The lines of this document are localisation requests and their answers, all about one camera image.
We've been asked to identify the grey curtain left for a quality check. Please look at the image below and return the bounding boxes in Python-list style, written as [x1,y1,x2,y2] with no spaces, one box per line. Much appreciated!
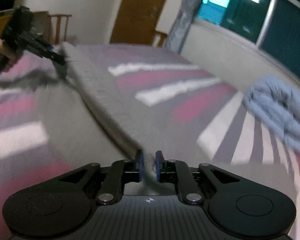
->
[163,0,202,53]

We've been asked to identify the window with metal frame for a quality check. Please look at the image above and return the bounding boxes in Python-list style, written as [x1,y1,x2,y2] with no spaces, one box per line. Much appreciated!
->
[196,0,300,79]

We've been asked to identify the wooden chair by door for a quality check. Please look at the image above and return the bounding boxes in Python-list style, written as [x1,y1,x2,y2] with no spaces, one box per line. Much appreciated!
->
[152,30,168,48]

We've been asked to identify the grey pants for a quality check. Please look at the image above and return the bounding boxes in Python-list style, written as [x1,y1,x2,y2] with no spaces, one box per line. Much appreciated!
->
[0,41,166,196]

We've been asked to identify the person's left hand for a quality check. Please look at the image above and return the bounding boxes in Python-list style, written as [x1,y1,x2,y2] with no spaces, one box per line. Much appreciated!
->
[0,39,20,66]

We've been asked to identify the brown wooden door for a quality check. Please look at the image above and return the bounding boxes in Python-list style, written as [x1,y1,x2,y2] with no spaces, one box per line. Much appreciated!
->
[110,0,166,45]

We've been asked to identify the striped pink grey bedsheet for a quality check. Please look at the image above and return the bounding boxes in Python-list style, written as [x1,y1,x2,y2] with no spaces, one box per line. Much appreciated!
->
[0,43,300,239]

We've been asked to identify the folded light blue quilt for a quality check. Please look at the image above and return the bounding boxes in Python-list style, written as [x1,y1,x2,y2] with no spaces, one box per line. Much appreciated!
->
[243,76,300,154]

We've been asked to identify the wooden chair far left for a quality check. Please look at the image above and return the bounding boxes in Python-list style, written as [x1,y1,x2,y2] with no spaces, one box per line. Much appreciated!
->
[48,14,72,45]

